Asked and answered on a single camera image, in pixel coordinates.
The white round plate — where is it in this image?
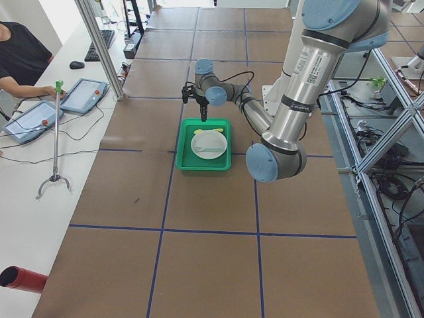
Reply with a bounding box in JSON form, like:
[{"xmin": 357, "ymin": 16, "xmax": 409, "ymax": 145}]
[{"xmin": 191, "ymin": 131, "xmax": 227, "ymax": 160}]

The far teach pendant tablet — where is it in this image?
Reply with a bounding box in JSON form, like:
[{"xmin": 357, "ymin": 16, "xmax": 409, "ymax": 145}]
[{"xmin": 60, "ymin": 78, "xmax": 108, "ymax": 114}]

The black computer mouse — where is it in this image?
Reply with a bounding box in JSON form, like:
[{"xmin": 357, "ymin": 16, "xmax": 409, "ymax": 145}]
[{"xmin": 69, "ymin": 60, "xmax": 85, "ymax": 70}]

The red cylinder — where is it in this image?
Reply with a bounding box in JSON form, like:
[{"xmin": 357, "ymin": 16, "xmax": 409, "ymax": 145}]
[{"xmin": 1, "ymin": 266, "xmax": 48, "ymax": 294}]

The green plastic tray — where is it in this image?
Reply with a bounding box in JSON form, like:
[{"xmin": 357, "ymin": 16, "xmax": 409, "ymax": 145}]
[{"xmin": 176, "ymin": 118, "xmax": 231, "ymax": 171}]

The person in black shirt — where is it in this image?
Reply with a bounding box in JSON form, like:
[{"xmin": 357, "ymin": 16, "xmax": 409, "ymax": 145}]
[{"xmin": 1, "ymin": 22, "xmax": 56, "ymax": 99}]

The grabber tool with green handle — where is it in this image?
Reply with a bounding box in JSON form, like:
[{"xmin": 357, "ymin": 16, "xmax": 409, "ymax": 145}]
[{"xmin": 35, "ymin": 80, "xmax": 71, "ymax": 200}]

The near teach pendant tablet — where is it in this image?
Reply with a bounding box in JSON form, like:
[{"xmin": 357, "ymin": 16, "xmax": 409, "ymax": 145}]
[{"xmin": 1, "ymin": 100, "xmax": 56, "ymax": 144}]

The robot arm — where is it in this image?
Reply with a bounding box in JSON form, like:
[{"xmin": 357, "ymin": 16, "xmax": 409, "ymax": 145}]
[
  {"xmin": 182, "ymin": 59, "xmax": 273, "ymax": 135},
  {"xmin": 195, "ymin": 1, "xmax": 392, "ymax": 182}
]

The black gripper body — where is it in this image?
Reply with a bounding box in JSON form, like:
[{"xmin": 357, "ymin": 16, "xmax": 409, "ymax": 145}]
[{"xmin": 182, "ymin": 83, "xmax": 209, "ymax": 115}]

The yellow plastic spoon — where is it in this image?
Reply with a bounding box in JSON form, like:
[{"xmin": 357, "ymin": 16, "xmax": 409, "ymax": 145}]
[{"xmin": 193, "ymin": 128, "xmax": 224, "ymax": 134}]

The translucent plastic fork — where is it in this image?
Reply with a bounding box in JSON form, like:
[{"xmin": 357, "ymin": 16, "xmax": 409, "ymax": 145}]
[{"xmin": 194, "ymin": 146, "xmax": 225, "ymax": 152}]

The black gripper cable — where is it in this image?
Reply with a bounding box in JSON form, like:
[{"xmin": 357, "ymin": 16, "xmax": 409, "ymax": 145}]
[{"xmin": 217, "ymin": 71, "xmax": 332, "ymax": 117}]

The aluminium frame post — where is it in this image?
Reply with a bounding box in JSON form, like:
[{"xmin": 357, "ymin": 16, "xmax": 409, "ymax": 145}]
[{"xmin": 75, "ymin": 0, "xmax": 125, "ymax": 101}]

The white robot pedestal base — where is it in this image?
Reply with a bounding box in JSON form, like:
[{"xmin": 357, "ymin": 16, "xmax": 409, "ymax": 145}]
[{"xmin": 262, "ymin": 0, "xmax": 304, "ymax": 116}]

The black keyboard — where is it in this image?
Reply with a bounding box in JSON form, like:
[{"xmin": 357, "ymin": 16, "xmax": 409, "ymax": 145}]
[{"xmin": 83, "ymin": 29, "xmax": 116, "ymax": 63}]

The teach pendant tablet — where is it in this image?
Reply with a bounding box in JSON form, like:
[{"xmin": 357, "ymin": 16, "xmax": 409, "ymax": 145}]
[
  {"xmin": 60, "ymin": 78, "xmax": 108, "ymax": 114},
  {"xmin": 1, "ymin": 100, "xmax": 56, "ymax": 144}
]

